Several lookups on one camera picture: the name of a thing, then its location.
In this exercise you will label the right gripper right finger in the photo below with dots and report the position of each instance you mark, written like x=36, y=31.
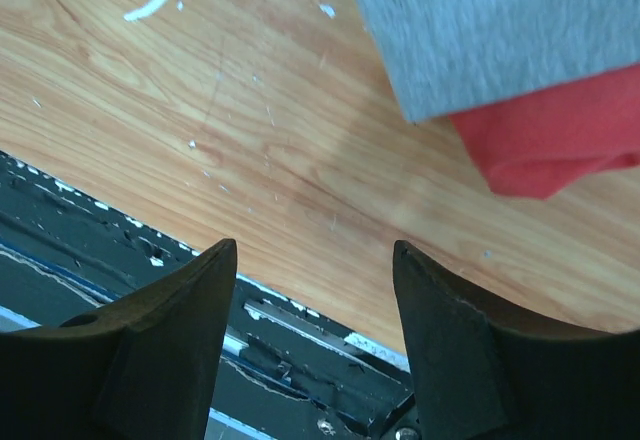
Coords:
x=483, y=367

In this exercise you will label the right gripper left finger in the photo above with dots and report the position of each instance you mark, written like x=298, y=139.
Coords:
x=141, y=367

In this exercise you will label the red and grey cloth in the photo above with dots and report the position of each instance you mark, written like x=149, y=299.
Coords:
x=541, y=92

